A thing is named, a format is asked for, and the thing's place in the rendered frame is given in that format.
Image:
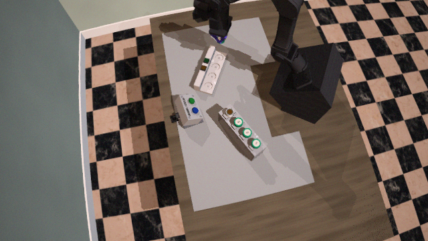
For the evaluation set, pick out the grey flat mat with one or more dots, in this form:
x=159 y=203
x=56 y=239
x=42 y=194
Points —
x=218 y=171

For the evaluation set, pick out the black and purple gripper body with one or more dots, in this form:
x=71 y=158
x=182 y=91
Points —
x=224 y=27

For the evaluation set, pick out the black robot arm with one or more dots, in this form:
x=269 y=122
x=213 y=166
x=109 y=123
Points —
x=206 y=9

